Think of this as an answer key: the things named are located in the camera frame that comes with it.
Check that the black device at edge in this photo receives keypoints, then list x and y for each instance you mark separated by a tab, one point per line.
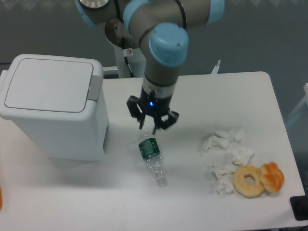
299	206

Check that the crumpled white tissue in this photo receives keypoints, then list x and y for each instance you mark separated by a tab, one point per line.
241	156
231	135
227	170
224	186
214	141

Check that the crumpled white tissue middle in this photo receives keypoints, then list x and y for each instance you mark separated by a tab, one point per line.
241	156

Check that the crumpled white tissue left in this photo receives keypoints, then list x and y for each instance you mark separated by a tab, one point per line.
214	141

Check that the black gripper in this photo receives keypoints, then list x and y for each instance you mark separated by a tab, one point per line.
154	105

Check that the orange object at edge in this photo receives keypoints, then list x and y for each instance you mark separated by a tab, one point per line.
1	199

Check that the crumpled white tissue top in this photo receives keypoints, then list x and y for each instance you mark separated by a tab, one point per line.
231	135

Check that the crushed clear plastic bottle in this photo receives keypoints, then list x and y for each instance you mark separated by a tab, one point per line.
151	155

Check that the plain ring donut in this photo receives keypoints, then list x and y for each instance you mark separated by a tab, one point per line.
246	180

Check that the white frame at right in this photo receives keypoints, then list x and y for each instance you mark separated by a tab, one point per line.
300	109

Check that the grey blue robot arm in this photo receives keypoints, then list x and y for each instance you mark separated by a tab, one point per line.
159	29

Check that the white lidded trash can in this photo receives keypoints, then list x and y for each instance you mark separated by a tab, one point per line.
58	103

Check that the orange twisted bread roll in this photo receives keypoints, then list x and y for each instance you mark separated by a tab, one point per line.
271	177

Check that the white bracket behind table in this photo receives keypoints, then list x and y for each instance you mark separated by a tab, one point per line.
216	68

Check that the crumpled white tissue bottom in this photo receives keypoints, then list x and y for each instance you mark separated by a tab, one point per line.
224	186

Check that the crumpled white tissue lower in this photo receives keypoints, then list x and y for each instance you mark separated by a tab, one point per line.
227	170

